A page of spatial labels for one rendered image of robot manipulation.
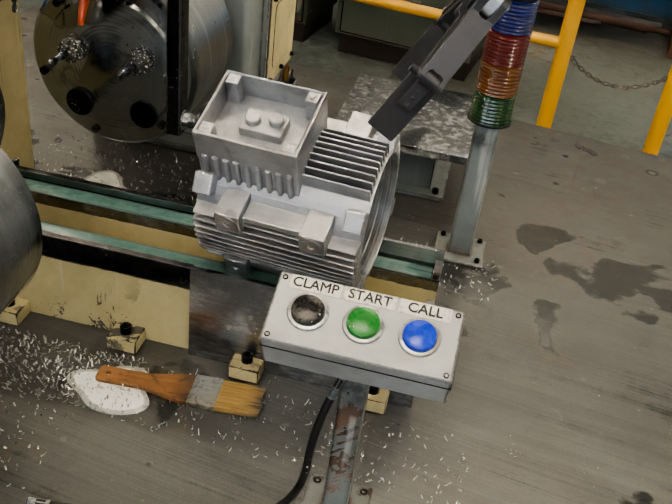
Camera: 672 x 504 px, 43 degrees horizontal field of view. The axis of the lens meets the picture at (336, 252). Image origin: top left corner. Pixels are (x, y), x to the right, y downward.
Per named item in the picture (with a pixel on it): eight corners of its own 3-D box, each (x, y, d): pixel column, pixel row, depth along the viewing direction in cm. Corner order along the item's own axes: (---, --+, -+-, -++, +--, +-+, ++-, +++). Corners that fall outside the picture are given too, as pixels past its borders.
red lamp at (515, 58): (479, 63, 116) (486, 31, 113) (483, 49, 121) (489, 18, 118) (523, 71, 115) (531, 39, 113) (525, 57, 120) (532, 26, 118)
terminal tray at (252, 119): (199, 176, 97) (190, 133, 91) (235, 111, 103) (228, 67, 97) (298, 202, 95) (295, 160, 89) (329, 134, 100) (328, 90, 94)
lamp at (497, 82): (473, 94, 118) (479, 63, 116) (476, 79, 123) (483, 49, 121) (515, 102, 118) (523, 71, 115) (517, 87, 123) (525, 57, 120)
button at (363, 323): (342, 340, 75) (342, 332, 73) (350, 311, 76) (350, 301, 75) (375, 348, 74) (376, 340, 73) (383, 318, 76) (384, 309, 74)
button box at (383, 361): (261, 361, 78) (257, 337, 73) (283, 294, 81) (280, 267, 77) (445, 405, 76) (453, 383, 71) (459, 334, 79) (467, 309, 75)
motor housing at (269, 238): (204, 278, 107) (179, 183, 92) (259, 168, 118) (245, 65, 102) (354, 321, 104) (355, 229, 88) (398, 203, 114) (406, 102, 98)
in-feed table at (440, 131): (321, 191, 147) (328, 129, 140) (353, 128, 169) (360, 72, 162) (458, 220, 144) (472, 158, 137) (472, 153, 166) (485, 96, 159)
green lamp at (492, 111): (466, 123, 121) (473, 94, 118) (470, 107, 126) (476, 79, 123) (508, 132, 120) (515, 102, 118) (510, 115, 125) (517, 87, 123)
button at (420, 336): (398, 353, 74) (399, 345, 72) (405, 323, 75) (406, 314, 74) (432, 361, 74) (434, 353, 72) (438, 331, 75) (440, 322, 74)
